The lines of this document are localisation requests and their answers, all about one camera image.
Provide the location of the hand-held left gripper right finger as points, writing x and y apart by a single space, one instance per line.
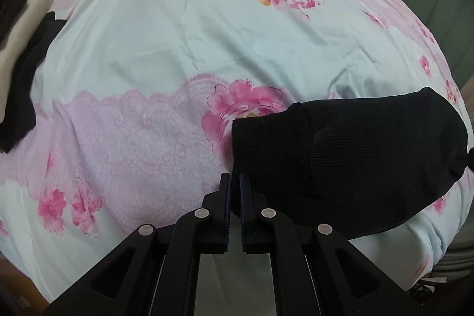
244 216

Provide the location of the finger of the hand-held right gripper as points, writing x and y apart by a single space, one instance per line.
471 158

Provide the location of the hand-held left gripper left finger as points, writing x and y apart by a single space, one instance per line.
226 212

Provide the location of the black sock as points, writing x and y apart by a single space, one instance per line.
344 160

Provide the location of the pink floral bedsheet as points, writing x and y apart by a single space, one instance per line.
177 53

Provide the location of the black folded garment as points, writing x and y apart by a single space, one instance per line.
26 86

